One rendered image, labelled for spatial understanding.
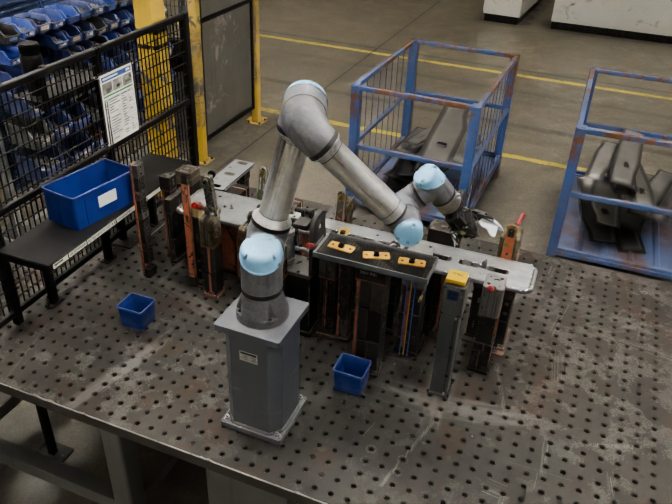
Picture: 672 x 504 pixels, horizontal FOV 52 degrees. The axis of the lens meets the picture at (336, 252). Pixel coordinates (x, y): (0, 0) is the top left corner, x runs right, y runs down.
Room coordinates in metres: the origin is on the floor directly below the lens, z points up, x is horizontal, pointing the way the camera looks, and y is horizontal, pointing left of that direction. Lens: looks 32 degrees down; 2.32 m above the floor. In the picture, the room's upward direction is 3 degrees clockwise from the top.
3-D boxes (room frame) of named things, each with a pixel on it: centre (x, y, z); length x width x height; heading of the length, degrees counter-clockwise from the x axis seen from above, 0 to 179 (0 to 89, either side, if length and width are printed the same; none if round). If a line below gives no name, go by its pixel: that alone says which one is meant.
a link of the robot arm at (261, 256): (1.59, 0.20, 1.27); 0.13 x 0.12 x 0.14; 1
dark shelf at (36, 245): (2.33, 0.89, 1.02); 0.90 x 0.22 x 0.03; 160
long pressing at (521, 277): (2.21, -0.04, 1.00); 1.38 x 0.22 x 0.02; 70
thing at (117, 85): (2.65, 0.90, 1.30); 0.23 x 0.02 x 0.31; 160
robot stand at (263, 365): (1.58, 0.20, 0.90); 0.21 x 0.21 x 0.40; 69
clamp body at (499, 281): (1.86, -0.52, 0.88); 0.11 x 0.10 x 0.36; 160
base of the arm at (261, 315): (1.58, 0.20, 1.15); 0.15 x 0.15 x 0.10
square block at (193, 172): (2.59, 0.63, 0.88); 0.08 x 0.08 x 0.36; 70
